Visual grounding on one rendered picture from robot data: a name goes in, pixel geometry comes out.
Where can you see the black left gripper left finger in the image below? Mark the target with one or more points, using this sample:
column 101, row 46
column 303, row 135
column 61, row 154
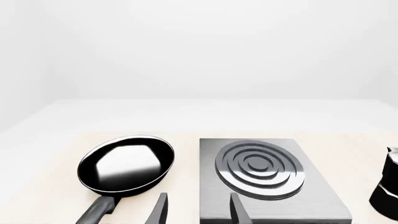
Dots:
column 160, row 210

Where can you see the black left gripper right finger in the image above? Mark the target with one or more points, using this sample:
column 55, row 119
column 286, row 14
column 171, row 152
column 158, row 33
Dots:
column 238, row 210

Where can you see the flat black stove plate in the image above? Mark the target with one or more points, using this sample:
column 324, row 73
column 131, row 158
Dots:
column 264, row 177

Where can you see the black frying pan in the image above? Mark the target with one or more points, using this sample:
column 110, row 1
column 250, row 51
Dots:
column 126, row 163

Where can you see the black moka pot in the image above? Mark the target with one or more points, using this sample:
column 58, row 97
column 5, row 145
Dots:
column 387, row 186

